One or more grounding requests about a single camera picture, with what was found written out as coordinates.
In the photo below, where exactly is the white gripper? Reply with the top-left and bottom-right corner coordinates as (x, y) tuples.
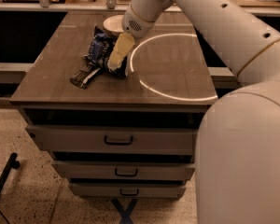
(107, 0), (173, 71)

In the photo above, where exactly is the blue chip bag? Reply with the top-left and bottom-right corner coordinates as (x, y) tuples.
(86, 26), (127, 78)

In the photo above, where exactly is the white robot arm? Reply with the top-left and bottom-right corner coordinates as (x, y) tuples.
(122, 0), (280, 224)

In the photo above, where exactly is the black rxbar chocolate bar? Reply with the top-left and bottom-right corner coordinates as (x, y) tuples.
(70, 64), (102, 89)

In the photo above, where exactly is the white bowl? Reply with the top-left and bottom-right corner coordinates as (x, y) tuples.
(103, 15), (123, 36)

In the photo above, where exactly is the grey drawer cabinet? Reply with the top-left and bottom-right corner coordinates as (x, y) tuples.
(11, 12), (217, 186)

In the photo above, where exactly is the top grey drawer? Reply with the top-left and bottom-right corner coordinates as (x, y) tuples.
(26, 125), (196, 155)

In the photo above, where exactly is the grey drawer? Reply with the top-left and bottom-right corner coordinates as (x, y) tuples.
(26, 125), (196, 155)
(69, 183), (186, 199)
(52, 161), (194, 181)

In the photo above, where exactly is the middle grey drawer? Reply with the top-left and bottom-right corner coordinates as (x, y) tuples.
(52, 161), (194, 181)

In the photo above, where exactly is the bottom grey drawer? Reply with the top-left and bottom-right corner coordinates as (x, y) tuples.
(69, 183), (186, 199)

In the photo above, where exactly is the black stand leg left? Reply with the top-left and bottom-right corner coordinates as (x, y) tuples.
(0, 153), (20, 193)

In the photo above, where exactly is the blue tape cross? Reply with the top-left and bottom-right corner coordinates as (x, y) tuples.
(111, 199), (137, 224)

